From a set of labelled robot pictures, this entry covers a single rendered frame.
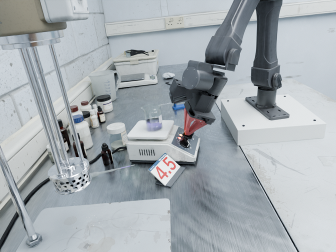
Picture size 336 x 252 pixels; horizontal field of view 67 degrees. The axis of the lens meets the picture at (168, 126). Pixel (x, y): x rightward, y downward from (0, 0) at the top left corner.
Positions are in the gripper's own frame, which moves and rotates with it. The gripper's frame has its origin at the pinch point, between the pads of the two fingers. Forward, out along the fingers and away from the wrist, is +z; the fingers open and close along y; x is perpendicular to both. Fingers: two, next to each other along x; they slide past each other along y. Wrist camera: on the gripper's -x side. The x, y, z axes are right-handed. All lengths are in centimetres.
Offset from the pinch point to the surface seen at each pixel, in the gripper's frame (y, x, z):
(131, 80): -88, -1, 26
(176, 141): 4.3, -4.2, 1.4
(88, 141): -11.8, -25.6, 19.9
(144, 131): -0.4, -12.7, 3.7
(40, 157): -8.7, -38.8, 27.8
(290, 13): -129, 106, -49
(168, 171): 12.7, -6.7, 5.8
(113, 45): -155, -10, 29
